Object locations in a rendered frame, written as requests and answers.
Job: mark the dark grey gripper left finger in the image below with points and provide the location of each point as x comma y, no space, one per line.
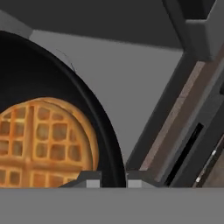
90,178

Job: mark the dark grey cabinet front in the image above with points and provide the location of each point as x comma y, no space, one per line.
204,122

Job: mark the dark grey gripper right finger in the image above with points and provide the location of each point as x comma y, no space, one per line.
137,178

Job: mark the black bowl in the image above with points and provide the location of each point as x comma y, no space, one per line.
43,75

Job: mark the golden brown round waffle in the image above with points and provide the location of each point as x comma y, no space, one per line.
43,140

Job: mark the dark grey microwave door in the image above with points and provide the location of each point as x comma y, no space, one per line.
201,32

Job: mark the dark grey microwave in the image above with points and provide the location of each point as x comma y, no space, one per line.
102,17

